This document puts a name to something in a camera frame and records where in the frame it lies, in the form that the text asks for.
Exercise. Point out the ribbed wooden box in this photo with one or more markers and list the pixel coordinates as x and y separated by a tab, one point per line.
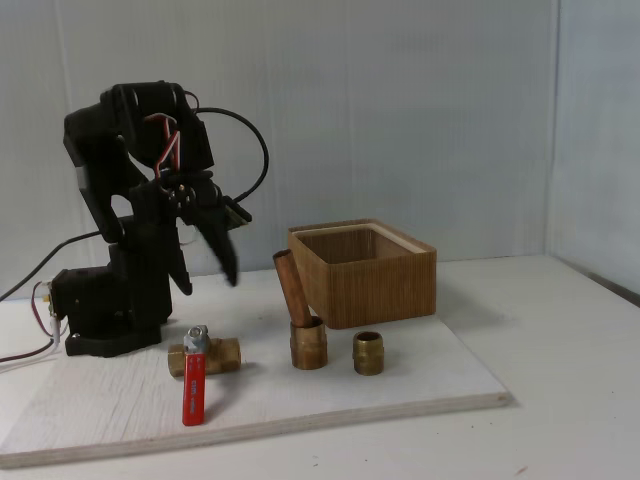
380	290

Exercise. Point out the copper pipe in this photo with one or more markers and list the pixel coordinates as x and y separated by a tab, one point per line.
292	290

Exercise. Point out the tall brass coupling fitting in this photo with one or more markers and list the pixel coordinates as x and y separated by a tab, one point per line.
307	347

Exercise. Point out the small controller board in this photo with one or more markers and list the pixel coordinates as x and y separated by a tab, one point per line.
49	300

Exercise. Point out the white plywood board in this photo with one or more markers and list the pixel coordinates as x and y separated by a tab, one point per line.
300	400

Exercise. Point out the short brass threaded nipple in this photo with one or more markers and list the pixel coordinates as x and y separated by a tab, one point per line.
368	355

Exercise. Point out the small gripper camera board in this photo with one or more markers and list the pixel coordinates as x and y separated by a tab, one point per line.
237	214

